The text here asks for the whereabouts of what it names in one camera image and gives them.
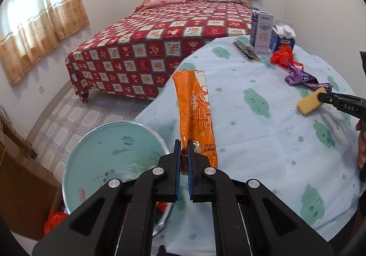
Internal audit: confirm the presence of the yellow sponge block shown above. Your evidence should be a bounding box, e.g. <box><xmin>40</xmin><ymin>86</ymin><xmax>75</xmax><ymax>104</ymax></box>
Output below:
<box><xmin>296</xmin><ymin>88</ymin><xmax>326</xmax><ymax>115</ymax></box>

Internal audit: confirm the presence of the purple snack wrapper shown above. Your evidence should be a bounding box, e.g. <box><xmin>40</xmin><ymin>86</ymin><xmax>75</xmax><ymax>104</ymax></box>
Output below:
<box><xmin>285</xmin><ymin>63</ymin><xmax>333</xmax><ymax>93</ymax></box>

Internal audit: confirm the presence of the orange snack wrapper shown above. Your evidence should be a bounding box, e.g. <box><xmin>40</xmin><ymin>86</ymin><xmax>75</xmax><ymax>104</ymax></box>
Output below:
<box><xmin>172</xmin><ymin>70</ymin><xmax>218</xmax><ymax>168</ymax></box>

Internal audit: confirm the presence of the teal round trash bin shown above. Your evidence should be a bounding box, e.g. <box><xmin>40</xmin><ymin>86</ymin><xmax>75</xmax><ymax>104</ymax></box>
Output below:
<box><xmin>61</xmin><ymin>120</ymin><xmax>174</xmax><ymax>238</ymax></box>

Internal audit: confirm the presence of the person's hand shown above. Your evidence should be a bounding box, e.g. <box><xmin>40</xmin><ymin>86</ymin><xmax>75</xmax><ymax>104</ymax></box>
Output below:
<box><xmin>355</xmin><ymin>120</ymin><xmax>366</xmax><ymax>169</ymax></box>

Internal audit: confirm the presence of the orange plastic bag on floor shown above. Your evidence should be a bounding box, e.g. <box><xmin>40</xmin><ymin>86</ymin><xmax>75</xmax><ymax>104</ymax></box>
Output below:
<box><xmin>43</xmin><ymin>211</ymin><xmax>68</xmax><ymax>236</ymax></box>

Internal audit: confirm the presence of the red plastic bag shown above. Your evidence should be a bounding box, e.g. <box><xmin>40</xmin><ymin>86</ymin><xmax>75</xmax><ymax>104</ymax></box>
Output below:
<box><xmin>270</xmin><ymin>45</ymin><xmax>304</xmax><ymax>70</ymax></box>

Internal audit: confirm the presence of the blue white capped carton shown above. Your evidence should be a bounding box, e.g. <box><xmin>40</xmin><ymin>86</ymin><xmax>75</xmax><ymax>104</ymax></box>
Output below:
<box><xmin>269</xmin><ymin>21</ymin><xmax>296</xmax><ymax>53</ymax></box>

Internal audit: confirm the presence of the brown cardboard box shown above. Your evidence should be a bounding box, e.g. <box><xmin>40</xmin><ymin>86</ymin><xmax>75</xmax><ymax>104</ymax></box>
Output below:
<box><xmin>1</xmin><ymin>120</ymin><xmax>62</xmax><ymax>240</ymax></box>

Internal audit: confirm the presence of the grey white milk carton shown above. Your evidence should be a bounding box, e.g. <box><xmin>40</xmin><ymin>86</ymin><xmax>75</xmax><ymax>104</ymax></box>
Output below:
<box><xmin>250</xmin><ymin>10</ymin><xmax>274</xmax><ymax>54</ymax></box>

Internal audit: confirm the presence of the small dark foil packet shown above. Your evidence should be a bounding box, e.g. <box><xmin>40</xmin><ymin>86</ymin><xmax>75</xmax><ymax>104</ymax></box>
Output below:
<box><xmin>233</xmin><ymin>39</ymin><xmax>261</xmax><ymax>62</ymax></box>

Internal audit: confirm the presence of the bed with red quilt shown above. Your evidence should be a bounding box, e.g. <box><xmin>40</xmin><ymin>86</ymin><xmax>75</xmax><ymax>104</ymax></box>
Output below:
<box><xmin>66</xmin><ymin>0</ymin><xmax>252</xmax><ymax>101</ymax></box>

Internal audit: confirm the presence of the left beige curtain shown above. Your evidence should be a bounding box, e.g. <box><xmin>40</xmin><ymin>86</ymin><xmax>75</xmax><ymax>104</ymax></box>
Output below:
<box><xmin>1</xmin><ymin>0</ymin><xmax>89</xmax><ymax>86</ymax></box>

